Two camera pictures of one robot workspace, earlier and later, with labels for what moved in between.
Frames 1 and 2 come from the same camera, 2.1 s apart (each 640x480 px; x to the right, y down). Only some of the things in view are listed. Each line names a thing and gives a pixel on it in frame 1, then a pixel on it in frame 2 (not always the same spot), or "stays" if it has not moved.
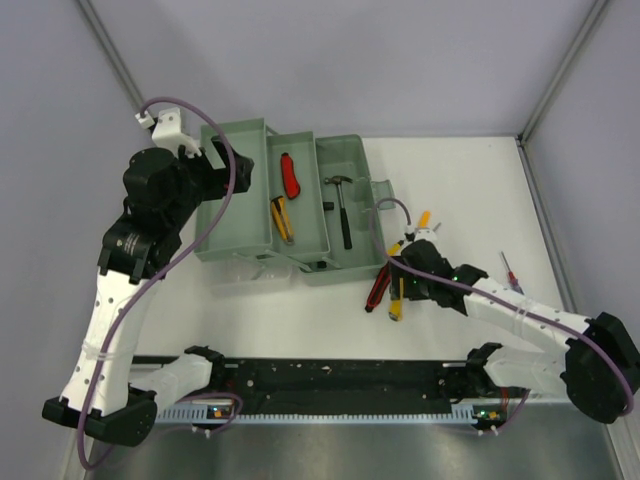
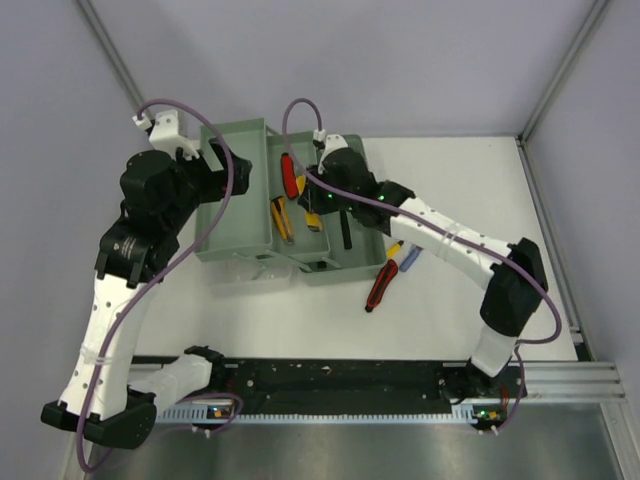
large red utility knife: x=378 y=287 stays
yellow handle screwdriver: x=394 y=250 stays
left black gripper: x=218 y=177 stays
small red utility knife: x=292 y=186 stays
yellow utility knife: x=396 y=306 -> x=313 y=220
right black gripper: x=409 y=290 -> x=310 y=199
